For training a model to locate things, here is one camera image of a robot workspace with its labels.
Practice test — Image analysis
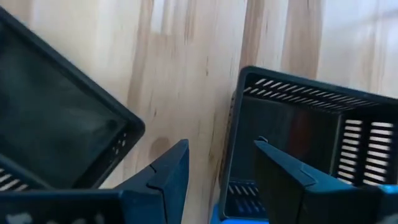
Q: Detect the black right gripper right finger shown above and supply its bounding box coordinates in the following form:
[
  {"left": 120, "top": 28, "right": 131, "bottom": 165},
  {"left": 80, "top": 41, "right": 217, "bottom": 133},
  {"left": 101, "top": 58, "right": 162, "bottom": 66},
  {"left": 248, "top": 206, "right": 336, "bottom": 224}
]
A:
[{"left": 253, "top": 138, "right": 386, "bottom": 224}]

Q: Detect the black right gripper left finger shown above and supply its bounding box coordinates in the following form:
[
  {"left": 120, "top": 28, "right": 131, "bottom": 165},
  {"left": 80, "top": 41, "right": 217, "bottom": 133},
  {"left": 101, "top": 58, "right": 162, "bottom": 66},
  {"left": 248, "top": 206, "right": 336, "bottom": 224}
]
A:
[{"left": 0, "top": 139, "right": 190, "bottom": 224}]

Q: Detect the blue plastic basket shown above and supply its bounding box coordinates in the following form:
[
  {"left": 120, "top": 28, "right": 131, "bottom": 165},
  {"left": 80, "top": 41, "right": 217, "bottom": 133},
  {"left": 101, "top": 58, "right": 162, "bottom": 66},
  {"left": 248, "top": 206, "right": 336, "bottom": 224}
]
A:
[{"left": 210, "top": 184, "right": 398, "bottom": 224}]

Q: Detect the black plastic basket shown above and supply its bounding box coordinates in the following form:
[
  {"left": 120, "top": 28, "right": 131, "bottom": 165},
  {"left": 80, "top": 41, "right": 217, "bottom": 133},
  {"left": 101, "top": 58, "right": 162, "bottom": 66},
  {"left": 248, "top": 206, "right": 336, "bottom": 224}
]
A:
[
  {"left": 217, "top": 65, "right": 398, "bottom": 220},
  {"left": 0, "top": 6, "right": 146, "bottom": 191}
]

